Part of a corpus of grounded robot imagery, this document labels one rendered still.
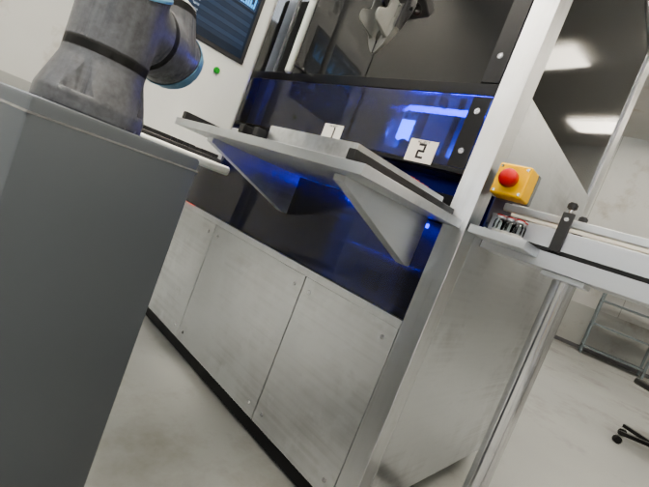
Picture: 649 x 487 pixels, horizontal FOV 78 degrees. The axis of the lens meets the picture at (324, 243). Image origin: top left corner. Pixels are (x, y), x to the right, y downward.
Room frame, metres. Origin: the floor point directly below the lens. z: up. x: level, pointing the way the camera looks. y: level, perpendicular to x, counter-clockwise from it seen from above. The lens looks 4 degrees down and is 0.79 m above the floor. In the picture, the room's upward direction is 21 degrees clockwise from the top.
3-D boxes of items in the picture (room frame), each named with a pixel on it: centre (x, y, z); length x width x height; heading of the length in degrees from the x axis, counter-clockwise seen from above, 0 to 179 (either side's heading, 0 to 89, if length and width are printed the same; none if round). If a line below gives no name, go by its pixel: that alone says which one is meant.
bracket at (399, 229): (0.90, -0.09, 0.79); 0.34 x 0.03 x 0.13; 138
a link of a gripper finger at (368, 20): (0.76, 0.07, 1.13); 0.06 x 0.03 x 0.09; 138
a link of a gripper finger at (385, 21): (0.73, 0.04, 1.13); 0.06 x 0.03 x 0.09; 138
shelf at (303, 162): (1.07, 0.09, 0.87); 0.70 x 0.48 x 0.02; 48
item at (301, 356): (2.01, 0.14, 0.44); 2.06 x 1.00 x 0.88; 48
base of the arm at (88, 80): (0.62, 0.41, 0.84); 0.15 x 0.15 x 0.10
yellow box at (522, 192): (0.93, -0.35, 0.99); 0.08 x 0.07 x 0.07; 138
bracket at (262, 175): (1.23, 0.28, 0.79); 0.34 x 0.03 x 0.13; 138
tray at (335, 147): (0.92, -0.01, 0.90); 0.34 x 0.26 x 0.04; 138
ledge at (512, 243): (0.95, -0.39, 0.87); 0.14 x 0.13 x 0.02; 138
